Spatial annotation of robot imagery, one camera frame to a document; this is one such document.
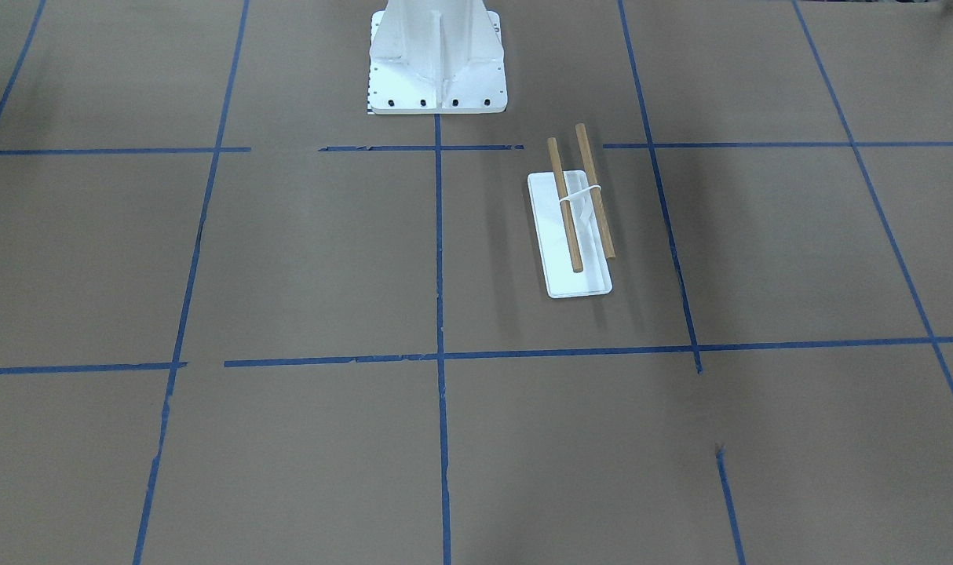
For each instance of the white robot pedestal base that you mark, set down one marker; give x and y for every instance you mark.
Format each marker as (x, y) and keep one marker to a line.
(436, 57)

